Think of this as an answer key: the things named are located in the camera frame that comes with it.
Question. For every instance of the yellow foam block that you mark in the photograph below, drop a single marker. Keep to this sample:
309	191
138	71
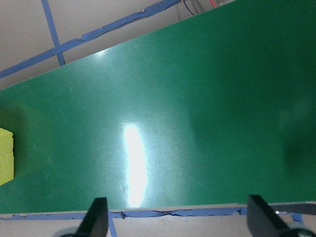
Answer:
6	155

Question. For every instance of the green conveyor belt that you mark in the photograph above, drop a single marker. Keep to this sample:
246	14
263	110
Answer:
197	98

